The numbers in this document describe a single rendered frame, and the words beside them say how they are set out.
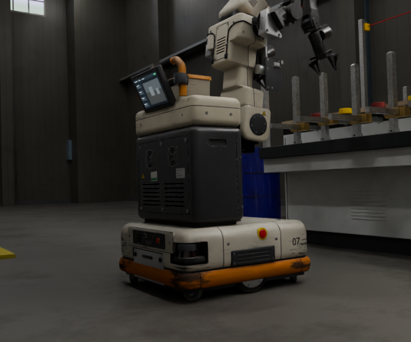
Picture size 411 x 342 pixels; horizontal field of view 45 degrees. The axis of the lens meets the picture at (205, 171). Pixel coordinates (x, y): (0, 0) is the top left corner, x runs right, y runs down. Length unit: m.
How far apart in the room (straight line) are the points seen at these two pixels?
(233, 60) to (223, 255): 0.92
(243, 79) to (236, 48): 0.15
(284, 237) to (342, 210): 1.28
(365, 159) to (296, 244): 0.96
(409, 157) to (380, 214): 0.52
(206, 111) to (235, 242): 0.54
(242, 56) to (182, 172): 0.69
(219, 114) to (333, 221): 1.66
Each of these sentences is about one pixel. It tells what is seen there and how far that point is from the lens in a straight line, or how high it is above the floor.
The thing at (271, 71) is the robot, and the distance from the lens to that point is 2.44.
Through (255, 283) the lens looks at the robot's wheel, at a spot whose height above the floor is 0.04.
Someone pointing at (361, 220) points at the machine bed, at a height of 0.19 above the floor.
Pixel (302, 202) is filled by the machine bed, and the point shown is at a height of 0.30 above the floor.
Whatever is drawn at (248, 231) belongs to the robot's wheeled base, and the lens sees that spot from 2.06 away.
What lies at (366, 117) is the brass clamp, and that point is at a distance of 3.00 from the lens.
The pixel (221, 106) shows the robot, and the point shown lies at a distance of 2.05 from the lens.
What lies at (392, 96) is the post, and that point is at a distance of 2.92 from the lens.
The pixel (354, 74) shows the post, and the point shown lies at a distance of 3.10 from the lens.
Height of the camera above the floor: 0.46
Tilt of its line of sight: 1 degrees up
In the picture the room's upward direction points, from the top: 2 degrees counter-clockwise
